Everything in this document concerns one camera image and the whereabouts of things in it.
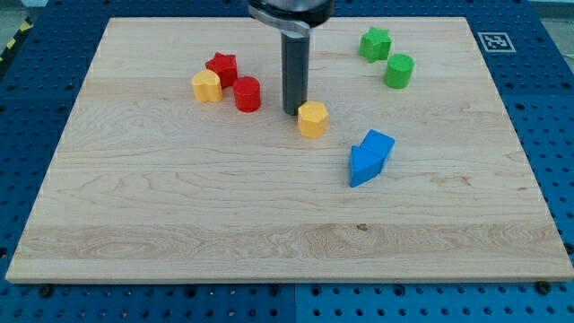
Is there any yellow hexagon block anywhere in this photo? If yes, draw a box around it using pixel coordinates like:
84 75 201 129
298 100 329 139

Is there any wooden board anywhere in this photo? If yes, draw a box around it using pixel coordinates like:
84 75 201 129
6 17 573 284

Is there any yellow heart block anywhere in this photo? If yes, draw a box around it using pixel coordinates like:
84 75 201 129
191 69 222 102

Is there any green star block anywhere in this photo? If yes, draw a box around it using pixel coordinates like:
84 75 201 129
359 27 392 63

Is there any blue triangle block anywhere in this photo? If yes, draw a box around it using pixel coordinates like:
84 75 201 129
349 145 383 188

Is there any red star block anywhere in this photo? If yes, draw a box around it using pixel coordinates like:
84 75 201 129
205 52 239 90

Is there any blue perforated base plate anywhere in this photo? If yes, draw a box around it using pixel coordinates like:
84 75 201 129
1 1 573 322

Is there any blue cube block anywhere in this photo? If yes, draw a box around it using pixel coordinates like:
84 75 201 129
361 129 396 162

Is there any green cylinder block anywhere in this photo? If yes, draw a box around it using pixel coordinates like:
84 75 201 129
384 54 415 89

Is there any red cylinder block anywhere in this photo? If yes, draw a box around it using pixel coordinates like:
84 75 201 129
233 76 261 113

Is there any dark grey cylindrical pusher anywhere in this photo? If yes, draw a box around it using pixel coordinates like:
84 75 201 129
281 32 309 116

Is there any white fiducial marker tag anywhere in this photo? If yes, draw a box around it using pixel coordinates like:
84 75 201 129
477 31 516 53

